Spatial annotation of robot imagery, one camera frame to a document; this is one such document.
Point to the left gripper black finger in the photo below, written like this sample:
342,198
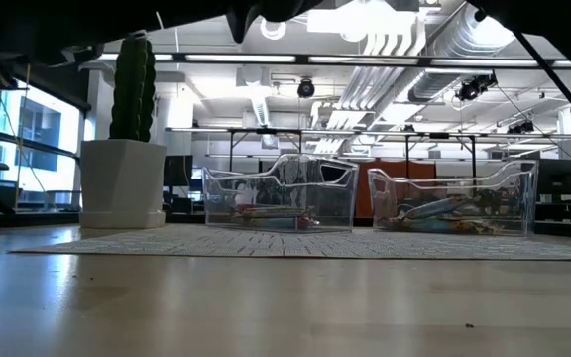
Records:
241,22

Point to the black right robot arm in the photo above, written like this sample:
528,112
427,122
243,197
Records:
563,25

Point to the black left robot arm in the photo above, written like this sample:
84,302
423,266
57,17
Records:
67,25

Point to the overhead light bar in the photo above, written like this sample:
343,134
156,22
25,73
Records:
241,58

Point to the tall green cactus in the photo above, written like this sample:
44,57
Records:
132,89

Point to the black monitor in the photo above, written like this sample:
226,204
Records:
177,171
558,173

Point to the clear plastic bin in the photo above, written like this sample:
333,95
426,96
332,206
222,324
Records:
285,188
464,188

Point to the orange partition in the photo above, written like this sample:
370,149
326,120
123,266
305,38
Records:
394,168

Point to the white plant pot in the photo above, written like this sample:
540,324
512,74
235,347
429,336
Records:
122,183

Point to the large black ceiling spotlight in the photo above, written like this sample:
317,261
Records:
474,88

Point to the small black ceiling spotlight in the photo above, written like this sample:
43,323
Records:
521,128

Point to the black dome ceiling camera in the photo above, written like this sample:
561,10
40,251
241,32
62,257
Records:
306,88

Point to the black metal frame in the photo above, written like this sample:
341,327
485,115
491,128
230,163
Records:
265,131

